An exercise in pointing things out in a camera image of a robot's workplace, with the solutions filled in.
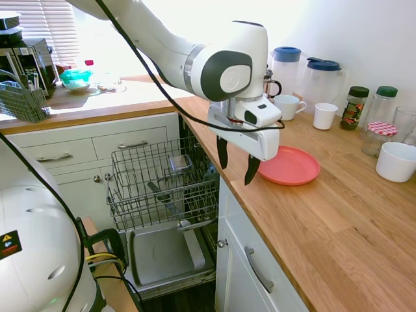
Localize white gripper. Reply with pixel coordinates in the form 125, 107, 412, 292
207, 100, 281, 187

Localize pink plate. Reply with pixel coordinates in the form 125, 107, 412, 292
258, 145, 321, 187

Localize steel dishwasher door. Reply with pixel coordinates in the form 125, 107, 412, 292
123, 224, 217, 293

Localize clear glass container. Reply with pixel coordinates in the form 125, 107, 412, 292
168, 155, 193, 175

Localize glass french press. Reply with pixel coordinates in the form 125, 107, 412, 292
263, 68, 283, 99

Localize black kitchen utensil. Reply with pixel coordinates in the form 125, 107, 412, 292
147, 181, 183, 218

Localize clear pitcher with blue lid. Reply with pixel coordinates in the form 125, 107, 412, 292
302, 57, 345, 114
268, 45, 303, 98

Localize white cabinet with doors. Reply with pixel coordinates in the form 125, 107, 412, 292
214, 175, 309, 312

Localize dark jar with black lid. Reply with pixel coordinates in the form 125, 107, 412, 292
339, 86, 371, 131

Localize jar with red checkered lid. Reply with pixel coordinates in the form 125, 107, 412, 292
361, 121, 399, 159

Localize black clamp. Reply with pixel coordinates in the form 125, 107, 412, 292
84, 228, 127, 280

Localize clear glass dish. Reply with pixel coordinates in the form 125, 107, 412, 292
94, 73, 127, 94

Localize clear jar with green lid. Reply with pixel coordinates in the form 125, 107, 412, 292
359, 85, 398, 139

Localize white cabinet with drawers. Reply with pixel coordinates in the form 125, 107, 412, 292
0, 112, 181, 231

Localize white ceramic bowl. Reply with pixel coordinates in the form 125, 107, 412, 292
375, 142, 416, 183

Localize clear drinking glass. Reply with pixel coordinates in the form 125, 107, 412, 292
393, 106, 416, 146

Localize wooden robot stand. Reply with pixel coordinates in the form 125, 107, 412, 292
81, 216, 140, 312

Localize bowl with green lid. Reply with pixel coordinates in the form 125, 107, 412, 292
58, 68, 94, 95

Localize grey cutlery basket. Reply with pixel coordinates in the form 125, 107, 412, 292
0, 80, 52, 124

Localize black toaster oven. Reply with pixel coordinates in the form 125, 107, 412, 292
0, 38, 57, 100

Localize white window blinds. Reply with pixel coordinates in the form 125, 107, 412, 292
0, 0, 77, 68

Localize black warning sticker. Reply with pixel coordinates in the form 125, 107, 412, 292
0, 229, 23, 261

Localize black and white appliance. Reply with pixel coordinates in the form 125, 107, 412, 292
0, 11, 25, 46

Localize wire dishwasher rack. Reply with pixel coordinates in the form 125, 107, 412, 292
105, 136, 219, 232

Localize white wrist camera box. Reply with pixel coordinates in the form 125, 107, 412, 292
233, 97, 283, 128

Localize white mug with handle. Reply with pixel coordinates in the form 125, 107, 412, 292
274, 94, 307, 122

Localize white handleless cup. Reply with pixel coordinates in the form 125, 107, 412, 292
313, 102, 339, 131

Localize silver drawer handle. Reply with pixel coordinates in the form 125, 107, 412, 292
35, 152, 73, 163
117, 140, 149, 150

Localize long silver cabinet handle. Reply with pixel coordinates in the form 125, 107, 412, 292
243, 246, 275, 294

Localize yellow wires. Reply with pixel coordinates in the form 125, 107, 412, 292
86, 252, 127, 270

